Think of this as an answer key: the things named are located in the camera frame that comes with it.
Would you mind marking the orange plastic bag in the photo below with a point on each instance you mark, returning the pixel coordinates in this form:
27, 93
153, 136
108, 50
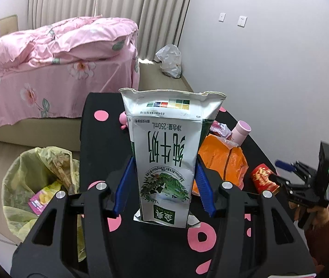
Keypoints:
225, 162

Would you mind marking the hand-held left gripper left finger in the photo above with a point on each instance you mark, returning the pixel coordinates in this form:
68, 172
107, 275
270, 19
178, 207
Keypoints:
124, 185

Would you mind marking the pink yellow snack packet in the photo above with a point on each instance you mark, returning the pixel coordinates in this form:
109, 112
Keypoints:
42, 198

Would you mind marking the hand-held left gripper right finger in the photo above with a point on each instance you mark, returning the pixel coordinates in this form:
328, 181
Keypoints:
203, 188

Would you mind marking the pink floral bed sheet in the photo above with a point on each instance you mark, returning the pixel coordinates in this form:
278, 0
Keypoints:
51, 92

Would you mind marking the white plastic bag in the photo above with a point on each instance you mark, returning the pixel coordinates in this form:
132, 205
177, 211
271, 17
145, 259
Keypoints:
170, 60

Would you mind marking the person's right hand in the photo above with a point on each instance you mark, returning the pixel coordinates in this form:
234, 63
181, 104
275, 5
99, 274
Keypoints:
322, 217

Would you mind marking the white green milk carton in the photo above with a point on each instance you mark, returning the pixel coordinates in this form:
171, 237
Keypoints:
164, 156

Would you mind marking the pink plastic cup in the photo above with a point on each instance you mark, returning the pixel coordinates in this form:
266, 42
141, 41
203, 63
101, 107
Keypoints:
241, 131

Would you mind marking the pink floral duvet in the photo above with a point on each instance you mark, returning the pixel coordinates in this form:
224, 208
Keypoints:
66, 40

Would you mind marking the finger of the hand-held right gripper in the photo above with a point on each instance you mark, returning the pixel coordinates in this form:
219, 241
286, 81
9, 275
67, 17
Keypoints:
281, 181
284, 165

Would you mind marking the red paper cup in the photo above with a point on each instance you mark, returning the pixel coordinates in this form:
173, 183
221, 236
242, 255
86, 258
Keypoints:
264, 178

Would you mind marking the pink crumpled wrapper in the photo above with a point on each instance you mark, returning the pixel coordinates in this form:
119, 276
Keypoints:
219, 128

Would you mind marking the white wall socket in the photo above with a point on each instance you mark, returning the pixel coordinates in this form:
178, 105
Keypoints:
242, 21
222, 17

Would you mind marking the pink caterpillar toy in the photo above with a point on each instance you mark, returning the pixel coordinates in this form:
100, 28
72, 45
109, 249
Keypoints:
123, 119

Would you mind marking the trash bin with yellow bag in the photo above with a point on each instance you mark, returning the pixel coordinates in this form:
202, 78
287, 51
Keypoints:
22, 165

